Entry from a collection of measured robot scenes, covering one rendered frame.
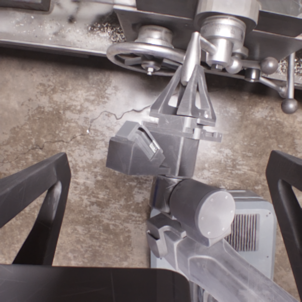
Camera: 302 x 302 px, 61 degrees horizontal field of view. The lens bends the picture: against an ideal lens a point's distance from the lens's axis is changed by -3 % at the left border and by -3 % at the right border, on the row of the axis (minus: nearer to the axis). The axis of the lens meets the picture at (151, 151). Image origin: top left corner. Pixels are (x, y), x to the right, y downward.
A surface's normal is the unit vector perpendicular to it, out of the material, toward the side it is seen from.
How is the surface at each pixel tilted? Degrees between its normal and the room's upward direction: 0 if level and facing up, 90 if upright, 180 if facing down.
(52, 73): 0
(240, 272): 69
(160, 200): 24
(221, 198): 32
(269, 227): 0
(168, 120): 43
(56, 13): 0
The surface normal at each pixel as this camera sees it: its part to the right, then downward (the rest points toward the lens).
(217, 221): 0.50, 0.15
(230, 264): -0.12, -0.89
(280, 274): -0.03, 0.08
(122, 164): -0.69, -0.05
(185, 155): 0.71, 0.17
